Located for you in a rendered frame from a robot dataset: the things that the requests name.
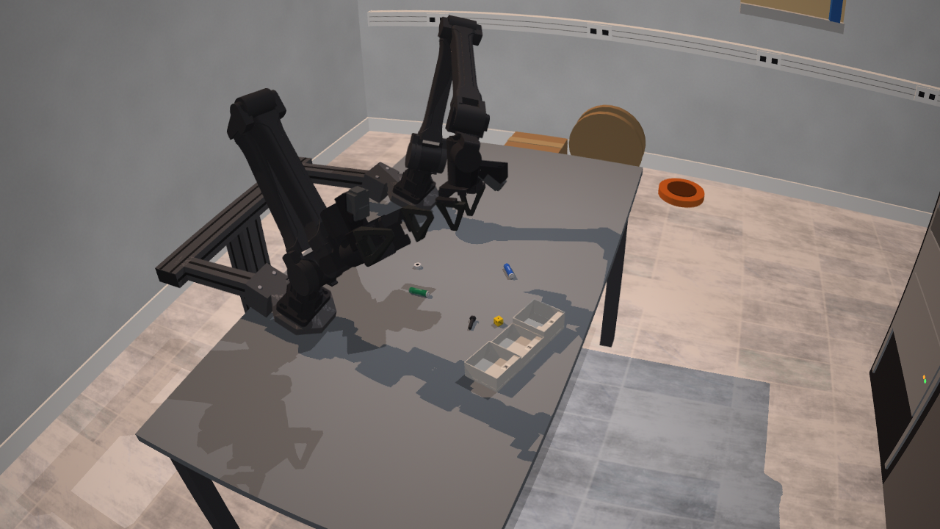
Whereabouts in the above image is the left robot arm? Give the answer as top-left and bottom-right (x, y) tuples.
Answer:
(392, 15), (508, 204)

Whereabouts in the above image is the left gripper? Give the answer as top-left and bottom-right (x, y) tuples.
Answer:
(435, 160), (485, 231)

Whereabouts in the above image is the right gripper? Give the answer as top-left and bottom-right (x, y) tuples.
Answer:
(353, 205), (434, 267)

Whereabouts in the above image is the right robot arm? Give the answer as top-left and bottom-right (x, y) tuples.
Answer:
(227, 88), (385, 327)

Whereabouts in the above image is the row of three labelled bins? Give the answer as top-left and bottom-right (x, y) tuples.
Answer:
(464, 299), (565, 392)

